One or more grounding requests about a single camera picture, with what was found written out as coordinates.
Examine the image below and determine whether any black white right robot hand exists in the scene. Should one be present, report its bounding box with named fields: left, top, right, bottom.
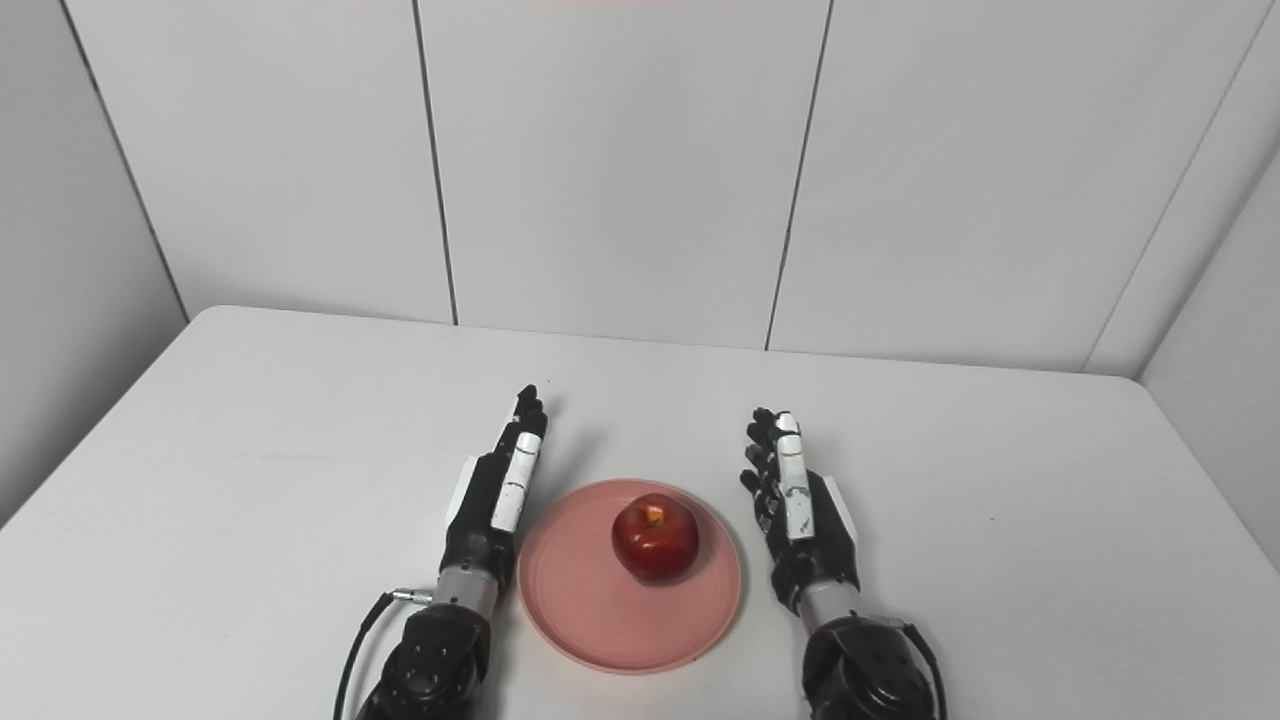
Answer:
left=739, top=407, right=861, bottom=613

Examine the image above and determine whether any red apple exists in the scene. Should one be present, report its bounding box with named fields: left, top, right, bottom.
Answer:
left=612, top=493, right=701, bottom=587

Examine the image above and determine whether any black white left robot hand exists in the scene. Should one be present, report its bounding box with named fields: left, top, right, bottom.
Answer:
left=438, top=384, right=549, bottom=593

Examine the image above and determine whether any pink round plate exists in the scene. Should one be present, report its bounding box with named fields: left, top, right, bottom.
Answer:
left=517, top=479, right=744, bottom=675

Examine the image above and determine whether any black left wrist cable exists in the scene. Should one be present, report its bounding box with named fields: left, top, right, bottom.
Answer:
left=333, top=588, right=434, bottom=720

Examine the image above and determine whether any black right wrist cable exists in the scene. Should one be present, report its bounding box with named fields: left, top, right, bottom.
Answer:
left=880, top=616, right=950, bottom=720

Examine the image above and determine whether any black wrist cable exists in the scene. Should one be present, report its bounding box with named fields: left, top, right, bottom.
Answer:
left=333, top=588, right=434, bottom=720
left=880, top=616, right=950, bottom=720

